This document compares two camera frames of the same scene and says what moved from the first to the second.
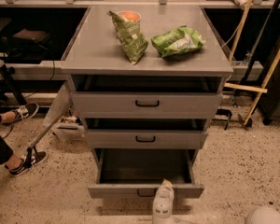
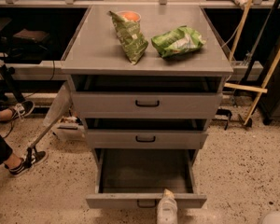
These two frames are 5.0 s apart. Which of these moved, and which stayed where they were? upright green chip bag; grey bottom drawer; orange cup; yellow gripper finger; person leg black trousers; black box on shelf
Moved: yellow gripper finger; grey bottom drawer
Stayed: person leg black trousers; orange cup; black box on shelf; upright green chip bag
